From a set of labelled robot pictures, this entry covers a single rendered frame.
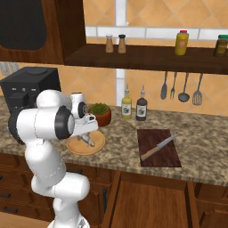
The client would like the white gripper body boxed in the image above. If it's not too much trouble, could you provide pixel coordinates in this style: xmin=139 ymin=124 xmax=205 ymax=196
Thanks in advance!
xmin=71 ymin=119 xmax=100 ymax=139

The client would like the round wooden plate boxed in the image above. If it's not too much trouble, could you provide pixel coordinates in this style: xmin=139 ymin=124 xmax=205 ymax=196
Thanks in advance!
xmin=65 ymin=129 xmax=107 ymax=156

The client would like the dark wood cutting board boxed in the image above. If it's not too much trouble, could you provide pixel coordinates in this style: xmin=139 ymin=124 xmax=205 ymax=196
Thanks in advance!
xmin=136 ymin=127 xmax=183 ymax=168

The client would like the wooden drawer front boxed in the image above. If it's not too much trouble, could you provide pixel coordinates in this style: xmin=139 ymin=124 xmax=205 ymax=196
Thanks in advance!
xmin=0 ymin=174 xmax=34 ymax=203
xmin=0 ymin=201 xmax=56 ymax=223

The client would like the open wooden drawer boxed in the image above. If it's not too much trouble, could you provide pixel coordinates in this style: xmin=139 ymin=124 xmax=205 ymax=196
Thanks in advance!
xmin=102 ymin=170 xmax=207 ymax=228

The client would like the green plant in red pot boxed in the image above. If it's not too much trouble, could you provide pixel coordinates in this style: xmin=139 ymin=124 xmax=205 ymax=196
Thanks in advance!
xmin=87 ymin=102 xmax=113 ymax=128

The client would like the yellow oil bottle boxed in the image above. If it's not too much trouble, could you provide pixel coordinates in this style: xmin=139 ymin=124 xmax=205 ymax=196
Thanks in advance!
xmin=120 ymin=84 xmax=133 ymax=120

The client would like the dark sauce bottle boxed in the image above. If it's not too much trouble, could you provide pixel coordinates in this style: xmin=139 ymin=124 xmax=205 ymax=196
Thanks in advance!
xmin=135 ymin=85 xmax=149 ymax=122

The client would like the wooden cupboard door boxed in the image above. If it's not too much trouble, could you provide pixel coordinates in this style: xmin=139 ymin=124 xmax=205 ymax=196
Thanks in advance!
xmin=193 ymin=181 xmax=228 ymax=228
xmin=77 ymin=174 xmax=113 ymax=228

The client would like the black coffee machine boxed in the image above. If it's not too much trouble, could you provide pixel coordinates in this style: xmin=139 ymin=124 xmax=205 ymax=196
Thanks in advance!
xmin=0 ymin=66 xmax=62 ymax=119

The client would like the grey hanging spoon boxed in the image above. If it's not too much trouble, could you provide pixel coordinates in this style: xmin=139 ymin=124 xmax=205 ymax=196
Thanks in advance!
xmin=159 ymin=70 xmax=169 ymax=101

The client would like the salt shaker with grey cap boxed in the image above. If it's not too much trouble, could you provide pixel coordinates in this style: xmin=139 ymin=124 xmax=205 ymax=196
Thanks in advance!
xmin=105 ymin=33 xmax=115 ymax=54

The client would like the pepper shaker with black cap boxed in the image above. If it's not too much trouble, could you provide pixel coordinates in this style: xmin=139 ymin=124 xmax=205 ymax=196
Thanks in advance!
xmin=117 ymin=33 xmax=127 ymax=54

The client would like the grey hanging fork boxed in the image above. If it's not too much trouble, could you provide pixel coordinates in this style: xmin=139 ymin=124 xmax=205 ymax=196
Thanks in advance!
xmin=169 ymin=71 xmax=178 ymax=101

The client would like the grey hanging ladle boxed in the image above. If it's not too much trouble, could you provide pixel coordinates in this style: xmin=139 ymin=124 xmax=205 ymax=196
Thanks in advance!
xmin=177 ymin=72 xmax=191 ymax=103

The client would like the grey hanging slotted turner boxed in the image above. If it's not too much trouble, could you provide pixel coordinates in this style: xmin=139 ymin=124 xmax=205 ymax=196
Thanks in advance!
xmin=191 ymin=72 xmax=205 ymax=107

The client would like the yellow bottle with red cap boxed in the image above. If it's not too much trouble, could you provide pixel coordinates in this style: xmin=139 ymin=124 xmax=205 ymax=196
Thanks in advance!
xmin=174 ymin=29 xmax=190 ymax=57

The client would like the brown jar with green lid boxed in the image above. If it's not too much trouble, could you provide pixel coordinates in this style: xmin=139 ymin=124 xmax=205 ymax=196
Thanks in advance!
xmin=213 ymin=34 xmax=228 ymax=59

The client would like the black door handle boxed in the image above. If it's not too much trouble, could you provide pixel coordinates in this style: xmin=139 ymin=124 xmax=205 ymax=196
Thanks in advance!
xmin=102 ymin=187 xmax=108 ymax=214

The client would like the knife with wooden handle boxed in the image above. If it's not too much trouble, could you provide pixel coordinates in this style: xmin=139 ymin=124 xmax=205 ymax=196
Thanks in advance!
xmin=140 ymin=132 xmax=180 ymax=162

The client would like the dark wood wall shelf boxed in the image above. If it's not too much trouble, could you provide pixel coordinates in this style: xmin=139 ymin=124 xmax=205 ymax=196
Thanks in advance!
xmin=64 ymin=43 xmax=228 ymax=76

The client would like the dark wood wall cupboard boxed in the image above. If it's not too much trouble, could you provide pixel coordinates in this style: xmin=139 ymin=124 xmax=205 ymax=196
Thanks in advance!
xmin=0 ymin=0 xmax=87 ymax=65

